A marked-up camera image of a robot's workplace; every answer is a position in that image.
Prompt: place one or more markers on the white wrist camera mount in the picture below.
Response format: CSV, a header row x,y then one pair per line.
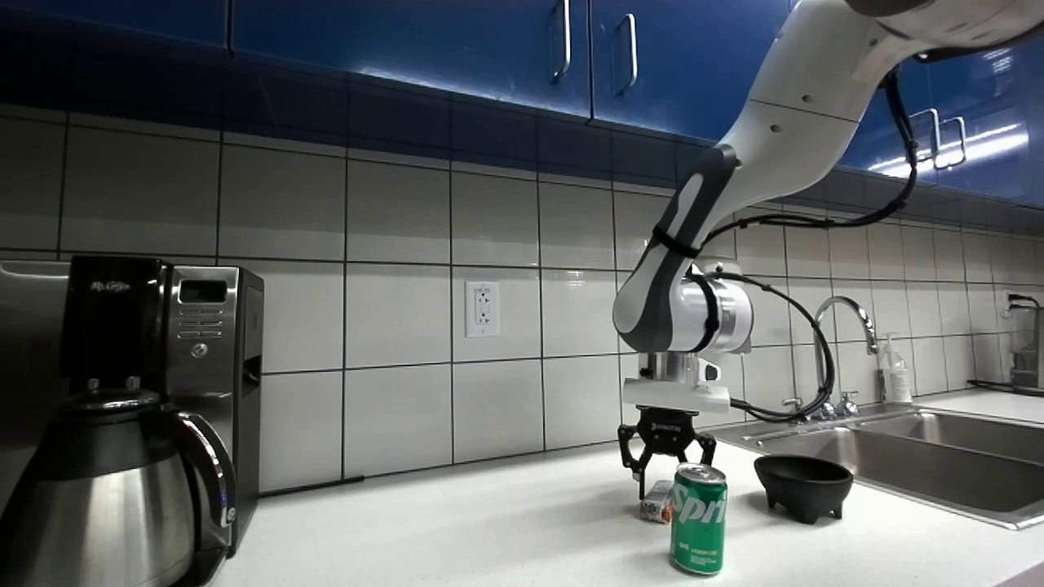
x,y
678,383

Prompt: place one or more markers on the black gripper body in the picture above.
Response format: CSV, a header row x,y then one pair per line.
x,y
666,432

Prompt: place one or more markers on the green soda can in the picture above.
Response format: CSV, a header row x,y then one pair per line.
x,y
700,504

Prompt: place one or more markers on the clear soap bottle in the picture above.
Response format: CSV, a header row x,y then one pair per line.
x,y
893,377

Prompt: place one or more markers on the silver cabinet handle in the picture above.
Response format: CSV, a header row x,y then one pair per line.
x,y
567,41
630,29

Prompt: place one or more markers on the appliance at right edge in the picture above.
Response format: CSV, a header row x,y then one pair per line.
x,y
1026,341

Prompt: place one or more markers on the black stone bowl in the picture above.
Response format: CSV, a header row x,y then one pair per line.
x,y
805,486

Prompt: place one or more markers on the black steel coffee maker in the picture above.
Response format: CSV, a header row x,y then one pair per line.
x,y
210,361

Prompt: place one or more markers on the white wall outlet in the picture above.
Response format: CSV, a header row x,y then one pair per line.
x,y
481,309

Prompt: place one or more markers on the steel coffee carafe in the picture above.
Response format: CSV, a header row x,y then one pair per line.
x,y
121,492

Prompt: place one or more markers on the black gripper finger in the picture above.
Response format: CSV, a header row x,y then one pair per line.
x,y
630,460
706,448

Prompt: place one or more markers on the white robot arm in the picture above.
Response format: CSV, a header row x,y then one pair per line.
x,y
790,130

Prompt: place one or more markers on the blue upper cabinets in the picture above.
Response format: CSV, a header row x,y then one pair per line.
x,y
277,66

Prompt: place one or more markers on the chrome sink faucet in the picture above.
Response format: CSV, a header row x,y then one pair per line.
x,y
845,405

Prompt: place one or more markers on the right silver cabinet handle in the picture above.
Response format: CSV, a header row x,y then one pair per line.
x,y
630,29

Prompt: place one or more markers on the stainless steel sink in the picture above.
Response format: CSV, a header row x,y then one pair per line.
x,y
979,467

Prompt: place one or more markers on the left silver cabinet handle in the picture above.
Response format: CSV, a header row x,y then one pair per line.
x,y
567,41

